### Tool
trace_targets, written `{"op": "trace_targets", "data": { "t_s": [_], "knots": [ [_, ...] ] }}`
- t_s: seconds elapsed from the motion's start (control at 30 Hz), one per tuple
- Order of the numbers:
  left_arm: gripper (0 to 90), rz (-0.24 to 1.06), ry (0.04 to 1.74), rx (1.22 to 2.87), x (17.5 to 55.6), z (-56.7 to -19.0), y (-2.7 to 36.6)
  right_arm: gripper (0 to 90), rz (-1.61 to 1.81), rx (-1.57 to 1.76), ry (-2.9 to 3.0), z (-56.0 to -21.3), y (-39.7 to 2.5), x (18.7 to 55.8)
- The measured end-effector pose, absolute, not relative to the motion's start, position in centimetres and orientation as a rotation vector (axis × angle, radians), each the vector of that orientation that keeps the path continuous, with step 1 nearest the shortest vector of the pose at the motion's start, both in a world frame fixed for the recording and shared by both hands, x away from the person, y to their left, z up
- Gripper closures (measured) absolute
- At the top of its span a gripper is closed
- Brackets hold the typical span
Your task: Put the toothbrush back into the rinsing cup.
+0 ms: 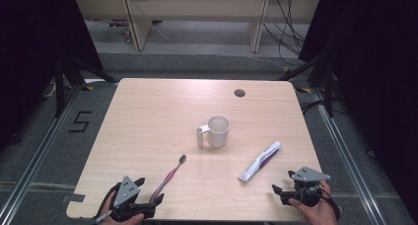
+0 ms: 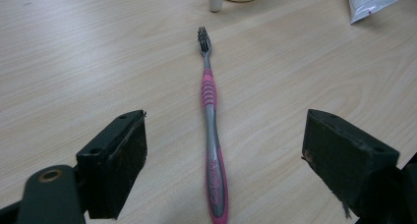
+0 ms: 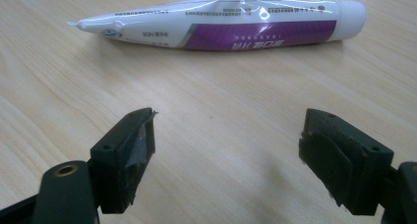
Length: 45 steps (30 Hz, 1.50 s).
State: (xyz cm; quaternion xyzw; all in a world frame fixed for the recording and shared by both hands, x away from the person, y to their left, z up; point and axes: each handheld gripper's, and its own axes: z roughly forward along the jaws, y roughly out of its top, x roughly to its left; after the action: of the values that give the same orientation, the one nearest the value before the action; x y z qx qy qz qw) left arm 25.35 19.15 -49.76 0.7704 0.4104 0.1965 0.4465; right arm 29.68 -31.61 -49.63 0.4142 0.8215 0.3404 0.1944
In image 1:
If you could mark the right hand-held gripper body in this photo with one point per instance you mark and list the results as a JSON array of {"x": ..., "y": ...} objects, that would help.
[{"x": 309, "y": 175}]

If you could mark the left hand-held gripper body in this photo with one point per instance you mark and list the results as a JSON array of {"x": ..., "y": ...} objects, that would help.
[{"x": 126, "y": 192}]

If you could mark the pink and grey toothbrush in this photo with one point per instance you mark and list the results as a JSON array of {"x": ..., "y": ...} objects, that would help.
[{"x": 167, "y": 178}]

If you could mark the white and purple toothpaste tube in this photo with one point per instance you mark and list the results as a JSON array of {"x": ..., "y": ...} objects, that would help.
[{"x": 259, "y": 162}]

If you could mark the white cup with side holder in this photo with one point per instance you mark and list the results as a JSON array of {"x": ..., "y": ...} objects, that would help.
[{"x": 217, "y": 133}]

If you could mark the person's left hand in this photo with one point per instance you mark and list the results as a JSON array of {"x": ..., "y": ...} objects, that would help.
[{"x": 105, "y": 215}]

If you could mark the person's right hand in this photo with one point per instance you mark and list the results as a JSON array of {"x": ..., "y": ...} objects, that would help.
[{"x": 318, "y": 215}]

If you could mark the black metal stand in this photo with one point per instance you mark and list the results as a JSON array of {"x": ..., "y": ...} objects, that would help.
[
  {"x": 59, "y": 87},
  {"x": 328, "y": 87}
]

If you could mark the grey round table grommet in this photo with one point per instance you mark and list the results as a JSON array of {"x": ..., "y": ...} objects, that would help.
[{"x": 240, "y": 93}]

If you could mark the black curtain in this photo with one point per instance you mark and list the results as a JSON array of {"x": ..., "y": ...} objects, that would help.
[
  {"x": 39, "y": 54},
  {"x": 378, "y": 70}
]

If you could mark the light wooden desk furniture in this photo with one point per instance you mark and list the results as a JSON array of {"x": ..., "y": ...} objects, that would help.
[{"x": 197, "y": 8}]

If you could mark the aluminium floor rail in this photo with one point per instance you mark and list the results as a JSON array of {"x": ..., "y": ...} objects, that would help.
[
  {"x": 348, "y": 162},
  {"x": 36, "y": 156}
]

